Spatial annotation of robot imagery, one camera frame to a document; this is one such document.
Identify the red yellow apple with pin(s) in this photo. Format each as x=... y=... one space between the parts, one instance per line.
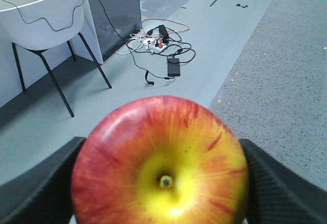
x=161 y=159

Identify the dark grey partition panel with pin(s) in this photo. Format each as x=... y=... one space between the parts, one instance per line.
x=114 y=21

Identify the white power strip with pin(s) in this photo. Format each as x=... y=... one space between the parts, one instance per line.
x=154 y=45

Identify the grey stone kitchen counter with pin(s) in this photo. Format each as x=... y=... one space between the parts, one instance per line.
x=275 y=93

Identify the black power adapter brick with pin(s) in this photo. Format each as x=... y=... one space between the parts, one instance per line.
x=173 y=65

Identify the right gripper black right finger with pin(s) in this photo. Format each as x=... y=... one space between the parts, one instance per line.
x=277 y=194

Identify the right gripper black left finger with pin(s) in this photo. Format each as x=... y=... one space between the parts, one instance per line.
x=42 y=194

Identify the white round tub chair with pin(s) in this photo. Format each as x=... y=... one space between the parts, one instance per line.
x=40 y=25

